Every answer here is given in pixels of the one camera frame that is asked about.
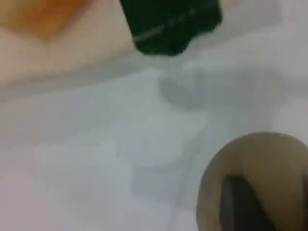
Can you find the round beige egg yolk pastry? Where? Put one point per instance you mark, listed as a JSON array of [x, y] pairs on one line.
[[264, 156]]

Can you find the long striped orange bread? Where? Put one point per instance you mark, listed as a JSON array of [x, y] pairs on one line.
[[41, 16]]

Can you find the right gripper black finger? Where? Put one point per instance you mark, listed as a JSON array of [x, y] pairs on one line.
[[240, 209]]

